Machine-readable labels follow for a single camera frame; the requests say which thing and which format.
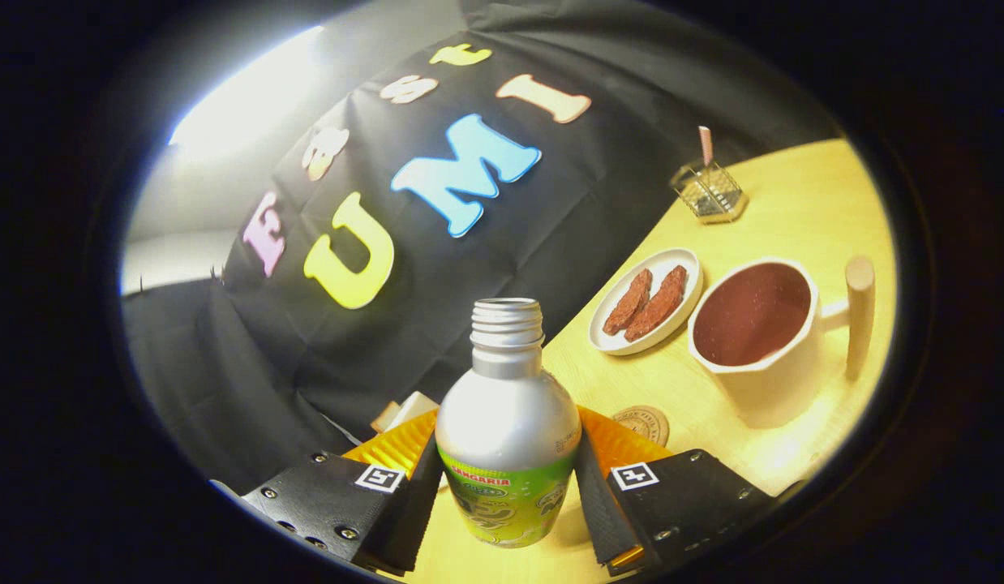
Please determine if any white oval plate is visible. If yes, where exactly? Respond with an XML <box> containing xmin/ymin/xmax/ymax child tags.
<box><xmin>588</xmin><ymin>247</ymin><xmax>704</xmax><ymax>357</ymax></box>

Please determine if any wooden table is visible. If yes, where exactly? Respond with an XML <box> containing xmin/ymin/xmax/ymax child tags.
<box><xmin>388</xmin><ymin>138</ymin><xmax>899</xmax><ymax>584</ymax></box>

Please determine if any black backdrop cloth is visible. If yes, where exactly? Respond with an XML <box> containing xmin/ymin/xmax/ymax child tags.
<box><xmin>121</xmin><ymin>0</ymin><xmax>843</xmax><ymax>496</ymax></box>

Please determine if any silver green juice bottle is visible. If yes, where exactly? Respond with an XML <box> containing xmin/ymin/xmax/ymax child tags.
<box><xmin>434</xmin><ymin>298</ymin><xmax>583</xmax><ymax>549</ymax></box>

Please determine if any brown meat piece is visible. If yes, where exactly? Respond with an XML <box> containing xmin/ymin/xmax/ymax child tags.
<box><xmin>603</xmin><ymin>268</ymin><xmax>654</xmax><ymax>337</ymax></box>
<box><xmin>624</xmin><ymin>265</ymin><xmax>689</xmax><ymax>342</ymax></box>

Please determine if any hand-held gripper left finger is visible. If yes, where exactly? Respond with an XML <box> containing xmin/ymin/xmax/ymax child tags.
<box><xmin>241</xmin><ymin>408</ymin><xmax>446</xmax><ymax>578</ymax></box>

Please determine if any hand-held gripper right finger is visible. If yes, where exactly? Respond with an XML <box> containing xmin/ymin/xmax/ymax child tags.
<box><xmin>575</xmin><ymin>406</ymin><xmax>779</xmax><ymax>578</ymax></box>

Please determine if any round cork coaster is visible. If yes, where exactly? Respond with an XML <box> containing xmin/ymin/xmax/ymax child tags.
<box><xmin>611</xmin><ymin>406</ymin><xmax>671</xmax><ymax>448</ymax></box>

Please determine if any white toaster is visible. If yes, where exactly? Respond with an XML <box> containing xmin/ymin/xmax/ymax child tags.
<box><xmin>371</xmin><ymin>391</ymin><xmax>440</xmax><ymax>435</ymax></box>

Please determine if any wire mesh holder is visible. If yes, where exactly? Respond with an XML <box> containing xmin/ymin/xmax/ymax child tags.
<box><xmin>670</xmin><ymin>161</ymin><xmax>749</xmax><ymax>225</ymax></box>

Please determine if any white cup with wooden handle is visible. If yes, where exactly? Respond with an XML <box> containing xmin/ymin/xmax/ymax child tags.
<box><xmin>687</xmin><ymin>255</ymin><xmax>877</xmax><ymax>430</ymax></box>

